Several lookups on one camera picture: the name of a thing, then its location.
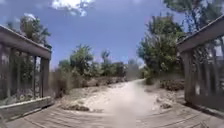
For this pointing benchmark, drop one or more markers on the row of green bushes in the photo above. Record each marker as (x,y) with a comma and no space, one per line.
(86,68)

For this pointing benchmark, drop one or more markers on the pale sandy dirt path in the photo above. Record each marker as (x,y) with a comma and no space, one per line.
(128,96)

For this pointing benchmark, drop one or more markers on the dry scrub ground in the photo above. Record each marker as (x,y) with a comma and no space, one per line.
(78,95)

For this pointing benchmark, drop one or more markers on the tall green tree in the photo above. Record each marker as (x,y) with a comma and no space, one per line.
(163,46)
(31,31)

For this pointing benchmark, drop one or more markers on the grey wooden plank deck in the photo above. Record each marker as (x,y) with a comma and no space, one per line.
(100,120)

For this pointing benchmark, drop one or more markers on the weathered wooden railing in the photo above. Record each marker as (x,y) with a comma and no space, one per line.
(203,66)
(20,66)

